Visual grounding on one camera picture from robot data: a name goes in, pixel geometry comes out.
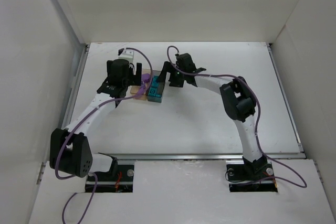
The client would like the small purple lego brick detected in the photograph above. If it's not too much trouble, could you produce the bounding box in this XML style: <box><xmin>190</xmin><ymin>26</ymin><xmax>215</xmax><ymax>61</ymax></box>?
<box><xmin>134</xmin><ymin>86</ymin><xmax>146</xmax><ymax>101</ymax></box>

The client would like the teal lego plate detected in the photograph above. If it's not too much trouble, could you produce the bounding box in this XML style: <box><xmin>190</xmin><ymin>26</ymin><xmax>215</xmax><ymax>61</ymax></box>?
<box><xmin>146</xmin><ymin>89</ymin><xmax>162</xmax><ymax>103</ymax></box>

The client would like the purple lego piece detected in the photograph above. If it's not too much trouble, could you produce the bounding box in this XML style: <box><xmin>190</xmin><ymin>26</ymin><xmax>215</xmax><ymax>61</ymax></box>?
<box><xmin>141</xmin><ymin>73</ymin><xmax>151</xmax><ymax>84</ymax></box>

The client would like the teal lego brick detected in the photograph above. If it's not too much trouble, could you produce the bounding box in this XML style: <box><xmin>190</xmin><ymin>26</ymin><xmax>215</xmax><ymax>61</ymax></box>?
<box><xmin>150</xmin><ymin>76</ymin><xmax>161</xmax><ymax>90</ymax></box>

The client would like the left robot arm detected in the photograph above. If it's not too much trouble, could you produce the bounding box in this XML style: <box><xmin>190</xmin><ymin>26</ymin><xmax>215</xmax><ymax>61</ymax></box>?
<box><xmin>49</xmin><ymin>59</ymin><xmax>142</xmax><ymax>178</ymax></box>

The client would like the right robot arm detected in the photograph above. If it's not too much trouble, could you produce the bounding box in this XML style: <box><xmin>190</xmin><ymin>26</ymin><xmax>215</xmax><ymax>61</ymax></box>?
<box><xmin>157</xmin><ymin>53</ymin><xmax>267</xmax><ymax>183</ymax></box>

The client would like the smoky grey transparent container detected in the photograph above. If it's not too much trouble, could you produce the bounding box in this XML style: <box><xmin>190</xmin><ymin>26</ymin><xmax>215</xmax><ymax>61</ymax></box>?
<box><xmin>146</xmin><ymin>70</ymin><xmax>165</xmax><ymax>103</ymax></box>

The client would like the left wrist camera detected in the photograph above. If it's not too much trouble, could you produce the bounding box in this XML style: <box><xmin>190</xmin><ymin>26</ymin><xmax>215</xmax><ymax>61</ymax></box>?
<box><xmin>118</xmin><ymin>48</ymin><xmax>134</xmax><ymax>63</ymax></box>

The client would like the left aluminium rail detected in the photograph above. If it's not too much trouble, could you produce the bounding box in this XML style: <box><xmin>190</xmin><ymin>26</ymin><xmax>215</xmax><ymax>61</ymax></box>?
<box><xmin>36</xmin><ymin>44</ymin><xmax>89</xmax><ymax>184</ymax></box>

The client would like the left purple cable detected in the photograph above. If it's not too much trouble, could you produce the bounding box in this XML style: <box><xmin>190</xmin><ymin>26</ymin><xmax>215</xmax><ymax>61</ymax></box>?
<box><xmin>54</xmin><ymin>47</ymin><xmax>155</xmax><ymax>224</ymax></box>

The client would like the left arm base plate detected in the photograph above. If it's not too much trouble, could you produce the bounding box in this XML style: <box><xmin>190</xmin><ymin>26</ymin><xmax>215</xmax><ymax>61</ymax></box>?
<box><xmin>95</xmin><ymin>163</ymin><xmax>134</xmax><ymax>193</ymax></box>

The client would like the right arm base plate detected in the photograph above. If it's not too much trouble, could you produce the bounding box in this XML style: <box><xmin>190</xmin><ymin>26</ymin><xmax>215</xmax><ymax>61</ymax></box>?
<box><xmin>225</xmin><ymin>160</ymin><xmax>278</xmax><ymax>193</ymax></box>

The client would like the front aluminium rail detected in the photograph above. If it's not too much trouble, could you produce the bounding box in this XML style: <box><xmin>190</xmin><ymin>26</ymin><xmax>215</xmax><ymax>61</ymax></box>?
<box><xmin>108</xmin><ymin>152</ymin><xmax>306</xmax><ymax>161</ymax></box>

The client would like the aluminium table edge rail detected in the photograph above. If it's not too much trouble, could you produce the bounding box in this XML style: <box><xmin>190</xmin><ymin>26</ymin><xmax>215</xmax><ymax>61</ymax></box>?
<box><xmin>266</xmin><ymin>43</ymin><xmax>306</xmax><ymax>158</ymax></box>

